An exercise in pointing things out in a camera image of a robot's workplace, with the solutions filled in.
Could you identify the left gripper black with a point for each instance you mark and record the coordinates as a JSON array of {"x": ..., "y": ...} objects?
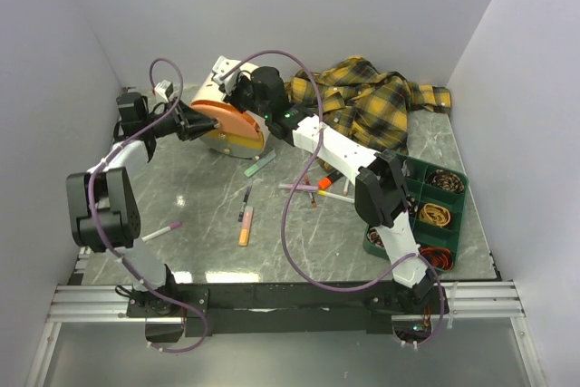
[{"x": 191, "y": 123}]

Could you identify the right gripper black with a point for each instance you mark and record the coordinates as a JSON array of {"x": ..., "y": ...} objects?
[{"x": 232, "y": 99}]

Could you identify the cream round drawer organizer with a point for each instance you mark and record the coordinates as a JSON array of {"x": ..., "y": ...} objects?
[{"x": 277, "y": 99}]

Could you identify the pink top drawer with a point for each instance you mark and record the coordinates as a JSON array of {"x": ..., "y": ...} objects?
[{"x": 230, "y": 119}]

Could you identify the yellow drawer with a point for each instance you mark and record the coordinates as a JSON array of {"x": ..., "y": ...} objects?
[{"x": 235, "y": 139}]

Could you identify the white pen pink cap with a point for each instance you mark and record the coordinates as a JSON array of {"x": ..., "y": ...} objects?
[{"x": 162, "y": 231}]

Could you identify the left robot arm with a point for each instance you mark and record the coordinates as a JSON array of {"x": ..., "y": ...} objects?
[{"x": 103, "y": 211}]

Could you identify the green highlighter near organizer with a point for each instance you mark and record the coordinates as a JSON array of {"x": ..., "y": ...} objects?
[{"x": 259, "y": 164}]

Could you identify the black thin pen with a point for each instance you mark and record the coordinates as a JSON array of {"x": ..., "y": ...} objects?
[{"x": 244, "y": 202}]

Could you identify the purple pastel marker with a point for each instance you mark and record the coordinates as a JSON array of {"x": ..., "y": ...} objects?
[{"x": 300, "y": 187}]

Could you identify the red brown pen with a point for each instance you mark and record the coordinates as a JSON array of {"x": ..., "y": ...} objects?
[{"x": 310, "y": 192}]

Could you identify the orange pink highlighter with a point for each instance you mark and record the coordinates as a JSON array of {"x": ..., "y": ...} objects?
[{"x": 246, "y": 226}]

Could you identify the orange black highlighter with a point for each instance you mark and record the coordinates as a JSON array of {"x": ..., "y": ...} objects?
[{"x": 329, "y": 179}]

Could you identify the white pen yellow cap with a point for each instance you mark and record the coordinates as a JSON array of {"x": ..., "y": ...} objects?
[{"x": 327, "y": 194}]

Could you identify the yellow plaid shirt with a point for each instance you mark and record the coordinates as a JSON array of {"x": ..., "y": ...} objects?
[{"x": 367, "y": 106}]

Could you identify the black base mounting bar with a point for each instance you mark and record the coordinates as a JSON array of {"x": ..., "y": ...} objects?
[{"x": 266, "y": 308}]

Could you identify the brown patterned hair band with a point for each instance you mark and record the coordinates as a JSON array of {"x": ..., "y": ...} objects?
[{"x": 374, "y": 237}]

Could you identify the green compartment tray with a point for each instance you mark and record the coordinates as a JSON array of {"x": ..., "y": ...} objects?
[{"x": 437, "y": 197}]

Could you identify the dark floral hair band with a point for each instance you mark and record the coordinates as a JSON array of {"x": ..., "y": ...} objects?
[{"x": 446, "y": 180}]

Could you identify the tan hair band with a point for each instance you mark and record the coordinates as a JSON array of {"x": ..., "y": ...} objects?
[{"x": 435, "y": 215}]

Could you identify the orange black hair band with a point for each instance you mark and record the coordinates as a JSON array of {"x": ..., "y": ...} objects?
[{"x": 439, "y": 257}]

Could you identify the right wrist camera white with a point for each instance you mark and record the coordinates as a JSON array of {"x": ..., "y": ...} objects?
[{"x": 225, "y": 72}]

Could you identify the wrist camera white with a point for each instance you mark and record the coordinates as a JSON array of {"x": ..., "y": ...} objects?
[
  {"x": 225, "y": 72},
  {"x": 163, "y": 91}
]

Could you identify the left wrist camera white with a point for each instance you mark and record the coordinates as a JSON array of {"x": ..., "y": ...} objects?
[{"x": 163, "y": 91}]

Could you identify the aluminium rail frame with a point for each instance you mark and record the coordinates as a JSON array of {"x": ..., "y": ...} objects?
[{"x": 88, "y": 340}]

